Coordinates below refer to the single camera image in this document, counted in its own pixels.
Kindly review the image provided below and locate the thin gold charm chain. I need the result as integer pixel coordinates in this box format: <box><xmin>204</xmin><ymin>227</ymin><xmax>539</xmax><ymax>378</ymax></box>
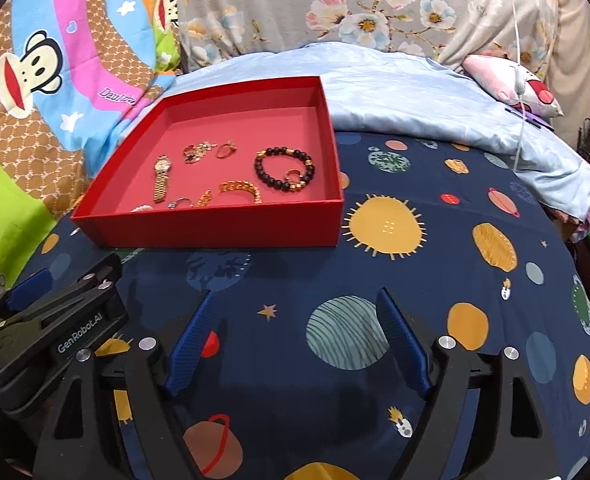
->
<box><xmin>182</xmin><ymin>141</ymin><xmax>213</xmax><ymax>165</ymax></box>

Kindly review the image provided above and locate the gold leaf cuff bracelet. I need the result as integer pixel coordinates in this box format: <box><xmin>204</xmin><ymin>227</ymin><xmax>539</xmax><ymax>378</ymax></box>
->
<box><xmin>218</xmin><ymin>180</ymin><xmax>263</xmax><ymax>205</ymax></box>

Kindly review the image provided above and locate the light blue blanket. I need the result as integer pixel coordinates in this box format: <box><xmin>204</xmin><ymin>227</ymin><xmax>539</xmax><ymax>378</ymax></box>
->
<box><xmin>175</xmin><ymin>42</ymin><xmax>590</xmax><ymax>224</ymax></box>

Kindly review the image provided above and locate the navy planet print blanket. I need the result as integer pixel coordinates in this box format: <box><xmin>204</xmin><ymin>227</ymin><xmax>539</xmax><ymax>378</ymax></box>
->
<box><xmin>20</xmin><ymin>127</ymin><xmax>590</xmax><ymax>480</ymax></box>

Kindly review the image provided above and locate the red cardboard box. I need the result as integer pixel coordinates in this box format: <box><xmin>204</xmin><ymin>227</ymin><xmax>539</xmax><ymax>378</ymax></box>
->
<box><xmin>70</xmin><ymin>75</ymin><xmax>346</xmax><ymax>249</ymax></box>

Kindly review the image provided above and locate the grey floral fabric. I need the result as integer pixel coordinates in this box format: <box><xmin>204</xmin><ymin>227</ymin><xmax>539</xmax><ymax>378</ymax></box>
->
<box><xmin>175</xmin><ymin>0</ymin><xmax>590</xmax><ymax>111</ymax></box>

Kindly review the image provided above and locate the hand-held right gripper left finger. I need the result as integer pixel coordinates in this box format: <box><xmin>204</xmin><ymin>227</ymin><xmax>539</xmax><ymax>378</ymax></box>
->
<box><xmin>34</xmin><ymin>290</ymin><xmax>217</xmax><ymax>480</ymax></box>

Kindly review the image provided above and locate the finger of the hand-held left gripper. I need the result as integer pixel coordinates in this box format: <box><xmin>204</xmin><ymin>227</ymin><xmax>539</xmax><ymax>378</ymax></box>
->
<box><xmin>0</xmin><ymin>269</ymin><xmax>54</xmax><ymax>322</ymax></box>
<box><xmin>2</xmin><ymin>253</ymin><xmax>124</xmax><ymax>342</ymax></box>

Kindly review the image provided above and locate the colourful monkey print quilt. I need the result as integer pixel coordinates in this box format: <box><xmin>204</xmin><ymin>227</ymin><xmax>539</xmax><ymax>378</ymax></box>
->
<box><xmin>0</xmin><ymin>0</ymin><xmax>184</xmax><ymax>282</ymax></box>

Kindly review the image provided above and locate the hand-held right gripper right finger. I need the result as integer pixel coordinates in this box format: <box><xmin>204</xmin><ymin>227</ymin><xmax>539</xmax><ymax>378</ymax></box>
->
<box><xmin>375</xmin><ymin>287</ymin><xmax>562</xmax><ymax>480</ymax></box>

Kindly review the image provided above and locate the dark bead bracelet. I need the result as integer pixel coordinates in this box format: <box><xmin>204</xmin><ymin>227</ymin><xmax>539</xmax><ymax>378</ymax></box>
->
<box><xmin>254</xmin><ymin>146</ymin><xmax>315</xmax><ymax>194</ymax></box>

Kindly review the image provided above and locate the pink cartoon pillow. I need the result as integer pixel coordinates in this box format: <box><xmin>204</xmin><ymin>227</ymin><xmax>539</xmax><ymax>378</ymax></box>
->
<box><xmin>461</xmin><ymin>54</ymin><xmax>565</xmax><ymax>120</ymax></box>

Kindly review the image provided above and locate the gold wrist watch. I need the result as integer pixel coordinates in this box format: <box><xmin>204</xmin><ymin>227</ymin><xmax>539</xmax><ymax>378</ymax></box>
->
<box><xmin>153</xmin><ymin>155</ymin><xmax>174</xmax><ymax>204</ymax></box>

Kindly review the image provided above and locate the purple flat item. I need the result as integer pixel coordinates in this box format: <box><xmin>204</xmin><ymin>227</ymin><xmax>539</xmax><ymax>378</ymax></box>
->
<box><xmin>508</xmin><ymin>105</ymin><xmax>556</xmax><ymax>134</ymax></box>

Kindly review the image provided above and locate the white cable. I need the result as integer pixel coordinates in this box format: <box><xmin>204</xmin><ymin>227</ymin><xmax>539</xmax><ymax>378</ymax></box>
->
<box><xmin>498</xmin><ymin>0</ymin><xmax>532</xmax><ymax>172</ymax></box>

